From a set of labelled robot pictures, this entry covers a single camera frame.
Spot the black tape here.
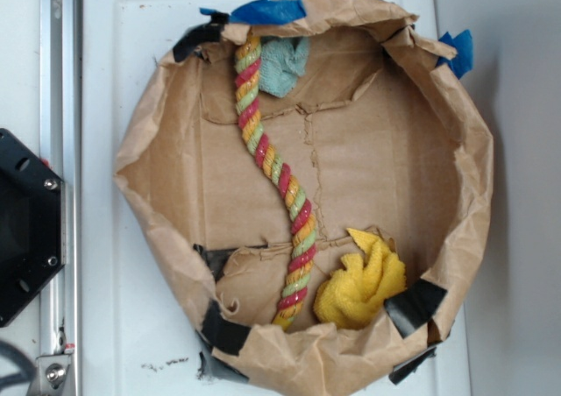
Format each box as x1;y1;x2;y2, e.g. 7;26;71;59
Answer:
200;300;252;356
384;279;448;338
172;11;230;63

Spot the multicolored twisted rope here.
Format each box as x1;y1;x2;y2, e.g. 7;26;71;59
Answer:
232;34;318;329

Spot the black tape bottom left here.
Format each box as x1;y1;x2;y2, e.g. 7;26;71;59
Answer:
200;300;252;356

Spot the light blue cloth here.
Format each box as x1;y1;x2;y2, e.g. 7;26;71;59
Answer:
259;37;310;98

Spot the blue tape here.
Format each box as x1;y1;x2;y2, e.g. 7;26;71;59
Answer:
200;0;307;25
437;29;473;79

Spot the blue tape top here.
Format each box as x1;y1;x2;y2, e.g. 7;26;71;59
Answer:
200;0;307;25

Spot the yellow cloth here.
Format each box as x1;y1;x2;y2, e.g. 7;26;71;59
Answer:
313;229;407;330

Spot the black tape bottom right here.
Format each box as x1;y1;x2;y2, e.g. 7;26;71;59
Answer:
384;279;448;338

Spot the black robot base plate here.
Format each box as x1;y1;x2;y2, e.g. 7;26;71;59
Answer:
0;128;63;328

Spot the aluminium rail frame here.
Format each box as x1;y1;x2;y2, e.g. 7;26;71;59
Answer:
39;0;82;395

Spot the brown paper bag bin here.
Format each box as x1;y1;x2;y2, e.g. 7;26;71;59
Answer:
115;0;494;395

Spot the black tape top left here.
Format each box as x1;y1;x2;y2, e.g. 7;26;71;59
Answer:
172;11;230;63

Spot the metal corner bracket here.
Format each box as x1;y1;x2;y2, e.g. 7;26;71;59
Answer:
26;354;72;396

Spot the blue tape right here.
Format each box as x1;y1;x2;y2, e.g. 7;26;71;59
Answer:
437;29;473;79

